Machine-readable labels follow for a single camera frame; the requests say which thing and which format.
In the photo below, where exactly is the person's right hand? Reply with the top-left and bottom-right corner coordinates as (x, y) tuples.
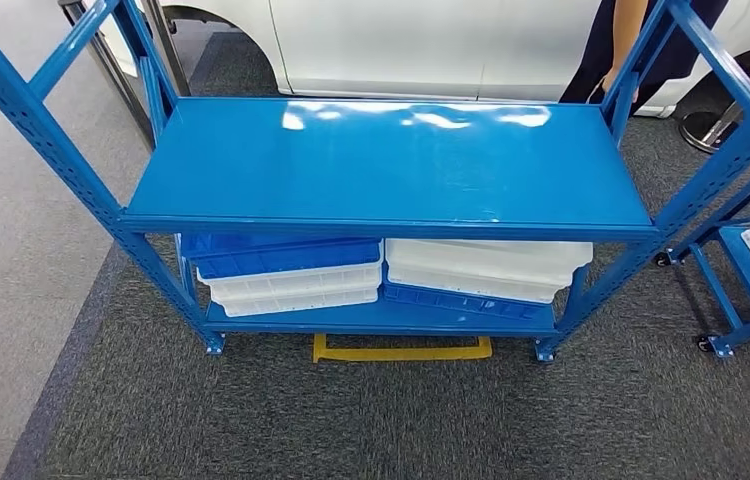
(600, 69), (641, 102)

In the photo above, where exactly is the blue wheeled shelf cart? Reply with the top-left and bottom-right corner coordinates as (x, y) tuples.
(653, 139), (750, 360)

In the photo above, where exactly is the blue metal shelf rack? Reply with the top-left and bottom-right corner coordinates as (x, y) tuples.
(0, 0), (750, 364)

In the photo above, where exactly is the person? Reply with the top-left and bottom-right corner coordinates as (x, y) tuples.
(559, 0), (731, 114)

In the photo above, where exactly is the white car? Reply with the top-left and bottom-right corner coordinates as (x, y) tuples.
(83, 0), (750, 119)

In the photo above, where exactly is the blue plastic crate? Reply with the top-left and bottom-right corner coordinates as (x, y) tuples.
(179, 235), (383, 280)
(382, 281), (549, 323)

